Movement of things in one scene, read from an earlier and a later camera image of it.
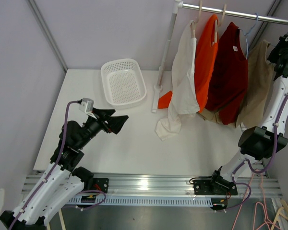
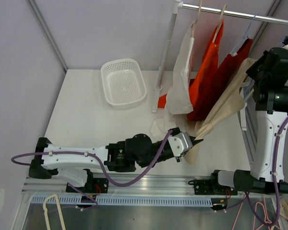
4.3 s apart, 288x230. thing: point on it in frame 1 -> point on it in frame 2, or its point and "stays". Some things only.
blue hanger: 287,33 -> 246,90
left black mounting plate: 101,184 stays
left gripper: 115,123 -> 195,142
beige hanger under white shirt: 193,25 stays
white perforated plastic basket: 123,82 stays
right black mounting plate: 216,185 stays
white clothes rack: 177,4 stays
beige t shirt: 260,74 -> 231,103
